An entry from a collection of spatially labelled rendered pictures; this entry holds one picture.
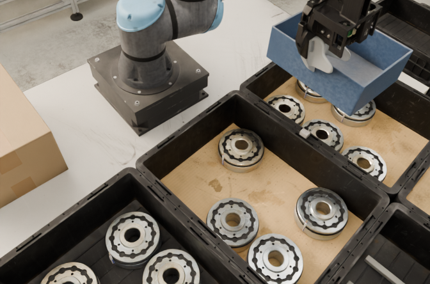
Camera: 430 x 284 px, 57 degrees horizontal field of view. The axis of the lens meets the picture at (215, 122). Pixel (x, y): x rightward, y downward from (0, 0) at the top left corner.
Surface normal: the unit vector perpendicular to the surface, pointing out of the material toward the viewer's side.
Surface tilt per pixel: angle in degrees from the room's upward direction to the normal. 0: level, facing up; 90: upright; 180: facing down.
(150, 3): 6
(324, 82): 88
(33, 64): 0
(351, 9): 98
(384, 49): 88
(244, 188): 0
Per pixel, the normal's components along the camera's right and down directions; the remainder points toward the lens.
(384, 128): 0.04, -0.64
